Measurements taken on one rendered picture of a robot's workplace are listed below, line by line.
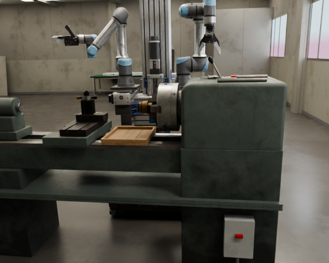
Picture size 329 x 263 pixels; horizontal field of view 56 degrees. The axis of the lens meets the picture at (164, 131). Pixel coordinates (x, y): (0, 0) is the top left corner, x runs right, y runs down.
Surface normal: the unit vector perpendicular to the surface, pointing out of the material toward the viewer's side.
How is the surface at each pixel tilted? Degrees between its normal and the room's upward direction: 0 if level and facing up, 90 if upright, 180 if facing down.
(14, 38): 90
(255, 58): 90
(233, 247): 90
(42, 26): 90
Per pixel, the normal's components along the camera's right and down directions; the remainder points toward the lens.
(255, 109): -0.14, 0.25
